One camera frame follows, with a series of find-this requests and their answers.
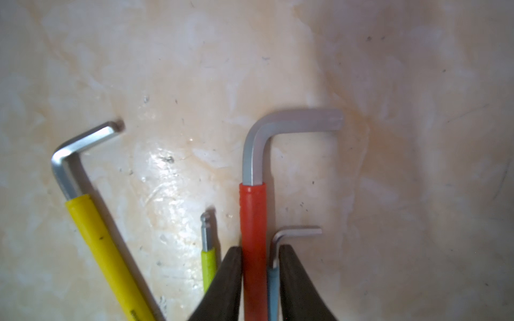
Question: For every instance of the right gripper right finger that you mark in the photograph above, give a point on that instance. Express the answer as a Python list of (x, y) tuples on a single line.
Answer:
[(300, 299)]

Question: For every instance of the green hex key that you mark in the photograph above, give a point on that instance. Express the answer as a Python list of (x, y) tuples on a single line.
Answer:
[(208, 254)]

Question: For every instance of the yellow hex key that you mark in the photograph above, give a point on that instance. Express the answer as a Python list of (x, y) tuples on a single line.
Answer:
[(92, 227)]

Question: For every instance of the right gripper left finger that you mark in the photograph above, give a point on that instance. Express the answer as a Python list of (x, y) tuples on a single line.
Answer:
[(222, 300)]

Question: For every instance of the blue hex key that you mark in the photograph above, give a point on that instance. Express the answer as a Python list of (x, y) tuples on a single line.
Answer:
[(273, 271)]

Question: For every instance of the red hex key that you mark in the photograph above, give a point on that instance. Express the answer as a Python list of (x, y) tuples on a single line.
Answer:
[(253, 203)]

